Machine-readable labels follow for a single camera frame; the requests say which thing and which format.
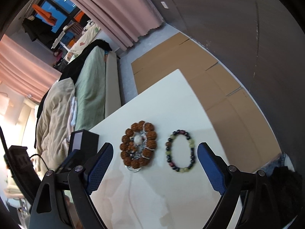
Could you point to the black clothing on bed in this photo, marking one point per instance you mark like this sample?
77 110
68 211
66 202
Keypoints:
74 68

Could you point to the black jewelry box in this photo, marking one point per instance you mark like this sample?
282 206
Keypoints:
83 145

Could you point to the white wall socket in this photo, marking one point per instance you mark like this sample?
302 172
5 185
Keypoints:
164 5

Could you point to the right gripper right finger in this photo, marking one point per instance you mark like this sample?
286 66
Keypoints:
225 179

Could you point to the beige blanket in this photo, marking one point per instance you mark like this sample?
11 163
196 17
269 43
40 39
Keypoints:
52 127

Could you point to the beige bed frame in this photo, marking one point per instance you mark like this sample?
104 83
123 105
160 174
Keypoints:
112 92

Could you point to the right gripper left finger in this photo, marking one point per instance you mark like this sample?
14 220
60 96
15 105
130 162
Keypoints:
50 209

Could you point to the flat brown cardboard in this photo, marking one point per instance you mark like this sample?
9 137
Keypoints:
244 133

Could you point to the green bed sheet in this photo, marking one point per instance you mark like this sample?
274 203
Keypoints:
90 91

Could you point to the pink curtain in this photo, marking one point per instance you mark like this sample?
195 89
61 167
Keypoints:
124 21
23 72

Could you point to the white stone pendant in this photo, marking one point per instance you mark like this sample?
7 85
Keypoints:
138 139

